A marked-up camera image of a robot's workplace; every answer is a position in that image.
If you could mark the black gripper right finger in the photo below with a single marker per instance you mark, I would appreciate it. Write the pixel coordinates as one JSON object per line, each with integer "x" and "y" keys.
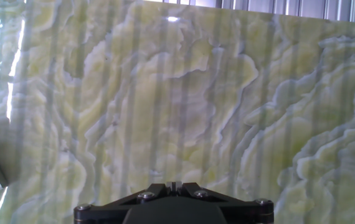
{"x": 249, "y": 214}

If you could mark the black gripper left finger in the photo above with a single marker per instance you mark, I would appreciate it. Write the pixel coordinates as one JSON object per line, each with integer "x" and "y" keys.
{"x": 102, "y": 214}

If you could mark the green marble pattern mat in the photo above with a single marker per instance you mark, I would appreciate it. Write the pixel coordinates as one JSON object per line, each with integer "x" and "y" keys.
{"x": 196, "y": 109}

